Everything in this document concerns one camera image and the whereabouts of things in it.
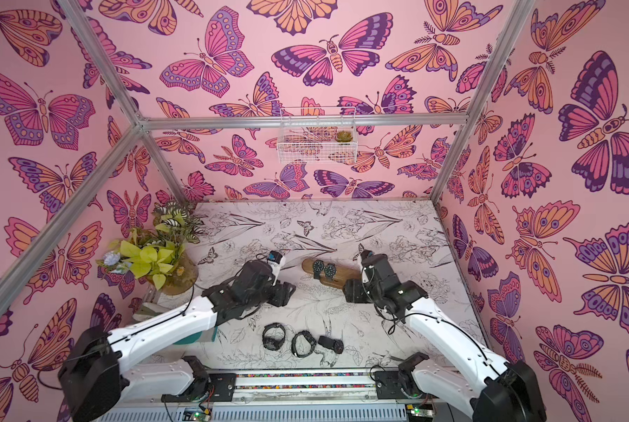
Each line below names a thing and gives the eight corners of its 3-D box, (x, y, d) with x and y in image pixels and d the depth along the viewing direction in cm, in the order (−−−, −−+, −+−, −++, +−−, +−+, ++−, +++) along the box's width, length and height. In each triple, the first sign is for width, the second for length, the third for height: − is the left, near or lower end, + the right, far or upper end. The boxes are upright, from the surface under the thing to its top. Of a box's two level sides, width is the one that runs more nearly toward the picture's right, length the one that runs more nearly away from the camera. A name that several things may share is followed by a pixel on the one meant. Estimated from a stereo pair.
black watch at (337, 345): (317, 343, 83) (317, 340, 81) (321, 333, 85) (321, 331, 83) (341, 355, 81) (341, 352, 79) (345, 345, 82) (345, 342, 80)
